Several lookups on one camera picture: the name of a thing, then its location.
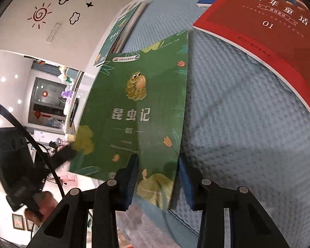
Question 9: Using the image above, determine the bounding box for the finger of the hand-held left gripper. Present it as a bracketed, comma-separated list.
[50, 142, 79, 171]

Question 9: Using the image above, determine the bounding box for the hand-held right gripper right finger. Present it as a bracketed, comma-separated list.
[179, 157, 285, 248]

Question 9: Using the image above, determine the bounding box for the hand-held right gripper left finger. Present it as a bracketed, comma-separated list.
[28, 154, 140, 248]

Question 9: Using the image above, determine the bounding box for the green larva cover book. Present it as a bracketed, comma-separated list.
[69, 29, 190, 211]

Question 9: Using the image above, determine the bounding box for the blue eagle cover book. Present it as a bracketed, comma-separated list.
[93, 2, 153, 67]

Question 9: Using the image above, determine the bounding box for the red fairy tale book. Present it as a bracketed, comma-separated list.
[192, 0, 310, 124]

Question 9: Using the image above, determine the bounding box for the person's left hand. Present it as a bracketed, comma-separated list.
[24, 191, 58, 224]

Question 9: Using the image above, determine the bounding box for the glass door with red decals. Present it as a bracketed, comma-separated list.
[28, 77, 80, 130]

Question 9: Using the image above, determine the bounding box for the light blue textured mat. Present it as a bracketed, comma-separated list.
[93, 0, 310, 248]

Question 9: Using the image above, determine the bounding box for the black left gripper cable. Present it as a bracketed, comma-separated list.
[0, 99, 68, 203]

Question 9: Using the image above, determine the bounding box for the wall switch panel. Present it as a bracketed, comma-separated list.
[46, 22, 62, 43]

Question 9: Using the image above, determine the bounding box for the sun wall sticker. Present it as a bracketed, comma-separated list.
[27, 2, 52, 29]

